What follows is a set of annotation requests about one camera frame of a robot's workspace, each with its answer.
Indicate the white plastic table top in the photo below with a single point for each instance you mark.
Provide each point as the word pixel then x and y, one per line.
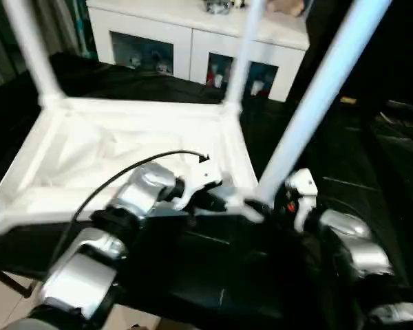
pixel 124 137

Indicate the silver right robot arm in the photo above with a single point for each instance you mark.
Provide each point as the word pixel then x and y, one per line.
pixel 361 247

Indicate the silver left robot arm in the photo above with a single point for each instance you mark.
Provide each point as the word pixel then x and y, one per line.
pixel 141 192

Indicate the black shiny mat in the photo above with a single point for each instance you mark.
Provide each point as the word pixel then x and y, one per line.
pixel 227 268

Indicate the small white cup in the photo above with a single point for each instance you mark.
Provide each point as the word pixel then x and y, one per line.
pixel 256 87
pixel 218 80

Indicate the small beige label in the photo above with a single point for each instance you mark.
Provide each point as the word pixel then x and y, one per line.
pixel 348 100

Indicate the red bottle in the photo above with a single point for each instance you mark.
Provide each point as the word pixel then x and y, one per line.
pixel 210 74

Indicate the white printed mug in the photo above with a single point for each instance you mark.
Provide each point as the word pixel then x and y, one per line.
pixel 228 73

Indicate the long black bar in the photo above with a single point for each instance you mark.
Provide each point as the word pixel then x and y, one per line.
pixel 407 107

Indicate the white sideboard cabinet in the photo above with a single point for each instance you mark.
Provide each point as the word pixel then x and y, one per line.
pixel 151 24

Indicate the dark cluttered bundle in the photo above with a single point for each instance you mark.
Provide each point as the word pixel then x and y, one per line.
pixel 217 6

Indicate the beige teddy bear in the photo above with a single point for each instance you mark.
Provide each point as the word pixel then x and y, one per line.
pixel 287 6

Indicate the beige curtain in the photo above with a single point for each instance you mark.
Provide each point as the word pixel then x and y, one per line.
pixel 55 24

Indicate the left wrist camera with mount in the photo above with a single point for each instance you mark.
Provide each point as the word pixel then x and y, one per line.
pixel 203 175

